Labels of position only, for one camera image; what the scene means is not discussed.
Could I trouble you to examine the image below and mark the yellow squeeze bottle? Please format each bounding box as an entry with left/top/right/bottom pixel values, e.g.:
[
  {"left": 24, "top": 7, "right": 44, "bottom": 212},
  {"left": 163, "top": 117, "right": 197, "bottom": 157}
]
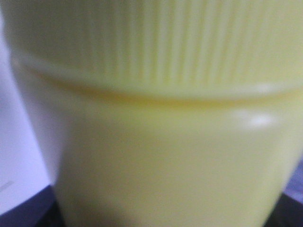
[{"left": 0, "top": 0, "right": 303, "bottom": 227}]

